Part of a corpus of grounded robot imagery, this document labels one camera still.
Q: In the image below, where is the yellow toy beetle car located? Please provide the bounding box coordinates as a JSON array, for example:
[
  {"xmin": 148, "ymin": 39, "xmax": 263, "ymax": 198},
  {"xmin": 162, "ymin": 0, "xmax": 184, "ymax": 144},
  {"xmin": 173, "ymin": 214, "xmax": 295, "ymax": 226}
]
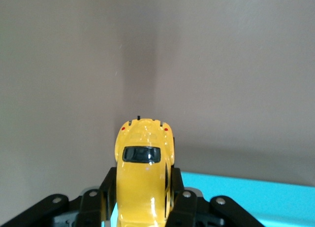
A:
[{"xmin": 114, "ymin": 115, "xmax": 176, "ymax": 227}]

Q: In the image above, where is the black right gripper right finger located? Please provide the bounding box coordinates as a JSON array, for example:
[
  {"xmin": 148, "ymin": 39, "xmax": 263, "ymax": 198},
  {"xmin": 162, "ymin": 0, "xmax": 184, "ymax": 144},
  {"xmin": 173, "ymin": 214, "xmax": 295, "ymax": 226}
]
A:
[{"xmin": 164, "ymin": 167, "xmax": 265, "ymax": 227}]

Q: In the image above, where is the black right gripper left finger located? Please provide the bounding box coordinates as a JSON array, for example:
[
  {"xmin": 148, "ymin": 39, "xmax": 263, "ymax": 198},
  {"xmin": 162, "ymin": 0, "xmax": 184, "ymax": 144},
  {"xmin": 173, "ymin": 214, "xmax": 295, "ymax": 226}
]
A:
[{"xmin": 0, "ymin": 166, "xmax": 118, "ymax": 227}]

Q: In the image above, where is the teal plastic bin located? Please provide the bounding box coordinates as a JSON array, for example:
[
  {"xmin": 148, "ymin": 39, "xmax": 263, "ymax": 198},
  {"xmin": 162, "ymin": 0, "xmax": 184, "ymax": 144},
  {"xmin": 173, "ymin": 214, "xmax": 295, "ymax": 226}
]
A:
[{"xmin": 108, "ymin": 172, "xmax": 315, "ymax": 227}]

